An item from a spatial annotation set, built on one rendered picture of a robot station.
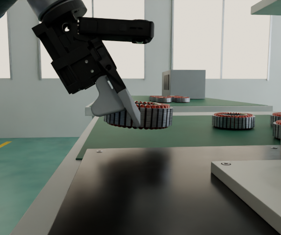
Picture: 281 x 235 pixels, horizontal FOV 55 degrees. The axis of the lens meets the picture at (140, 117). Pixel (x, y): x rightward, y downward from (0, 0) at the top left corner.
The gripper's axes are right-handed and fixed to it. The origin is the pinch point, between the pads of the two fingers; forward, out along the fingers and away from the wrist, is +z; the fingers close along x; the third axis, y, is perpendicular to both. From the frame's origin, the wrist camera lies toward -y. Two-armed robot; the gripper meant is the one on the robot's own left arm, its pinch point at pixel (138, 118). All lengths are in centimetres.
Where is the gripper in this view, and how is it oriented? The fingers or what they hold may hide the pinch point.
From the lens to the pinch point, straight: 44.7
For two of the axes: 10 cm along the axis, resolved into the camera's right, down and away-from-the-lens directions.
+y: -8.7, 5.0, -0.3
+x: 1.0, 1.1, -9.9
